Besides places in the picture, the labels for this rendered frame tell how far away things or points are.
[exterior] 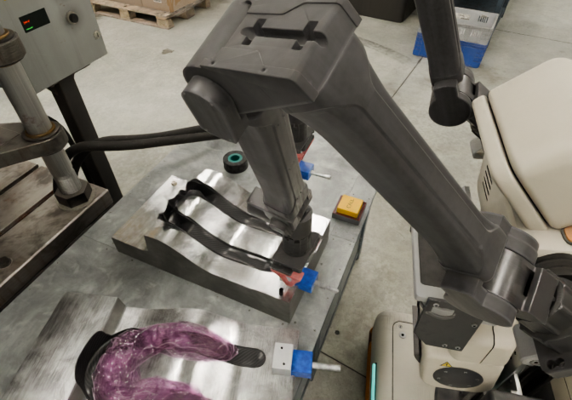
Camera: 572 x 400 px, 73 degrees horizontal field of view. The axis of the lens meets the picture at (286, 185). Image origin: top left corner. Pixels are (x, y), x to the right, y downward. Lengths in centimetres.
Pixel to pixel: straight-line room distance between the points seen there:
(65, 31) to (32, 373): 91
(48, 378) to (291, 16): 76
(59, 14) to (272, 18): 108
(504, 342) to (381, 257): 124
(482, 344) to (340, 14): 74
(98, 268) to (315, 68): 94
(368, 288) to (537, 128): 148
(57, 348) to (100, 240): 37
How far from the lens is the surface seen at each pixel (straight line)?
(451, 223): 40
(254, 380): 83
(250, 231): 98
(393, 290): 198
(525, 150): 57
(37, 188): 146
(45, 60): 133
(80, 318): 92
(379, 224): 222
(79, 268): 115
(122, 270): 110
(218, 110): 31
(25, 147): 119
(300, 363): 83
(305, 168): 105
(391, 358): 151
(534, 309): 52
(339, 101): 27
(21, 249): 129
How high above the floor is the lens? 164
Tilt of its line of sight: 43 degrees down
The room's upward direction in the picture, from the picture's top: straight up
